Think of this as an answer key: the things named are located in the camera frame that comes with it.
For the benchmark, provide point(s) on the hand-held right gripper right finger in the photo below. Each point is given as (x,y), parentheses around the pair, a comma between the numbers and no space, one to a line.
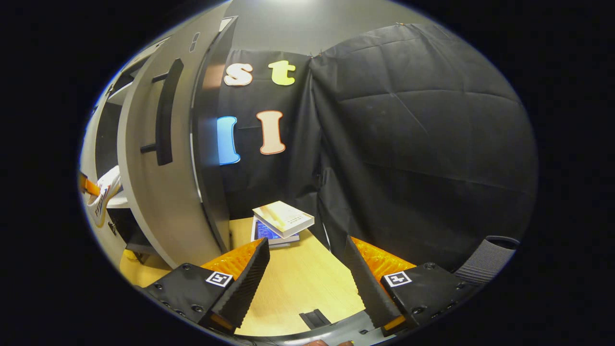
(365,283)

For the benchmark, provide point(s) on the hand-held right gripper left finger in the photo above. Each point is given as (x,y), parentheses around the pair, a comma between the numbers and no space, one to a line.
(247,283)

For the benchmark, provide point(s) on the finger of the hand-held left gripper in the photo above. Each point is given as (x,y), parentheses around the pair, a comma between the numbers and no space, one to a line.
(90,186)

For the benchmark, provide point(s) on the white canvas shoe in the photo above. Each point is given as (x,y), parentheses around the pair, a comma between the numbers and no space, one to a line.
(105,192)

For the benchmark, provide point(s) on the white shoe cabinet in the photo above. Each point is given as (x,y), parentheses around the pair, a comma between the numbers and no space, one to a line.
(106,139)

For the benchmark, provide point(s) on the white shoe cabinet door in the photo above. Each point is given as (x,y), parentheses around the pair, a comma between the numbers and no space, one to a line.
(144,192)

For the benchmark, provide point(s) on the blue book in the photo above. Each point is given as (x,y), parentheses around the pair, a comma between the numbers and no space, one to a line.
(263,230)

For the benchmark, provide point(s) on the white book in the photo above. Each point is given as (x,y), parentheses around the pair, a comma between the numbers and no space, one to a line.
(283,217)

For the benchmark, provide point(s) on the dark ribbed container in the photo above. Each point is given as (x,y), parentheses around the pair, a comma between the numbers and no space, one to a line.
(485,262)

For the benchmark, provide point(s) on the black backdrop cloth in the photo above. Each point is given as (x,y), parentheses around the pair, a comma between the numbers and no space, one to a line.
(408,144)

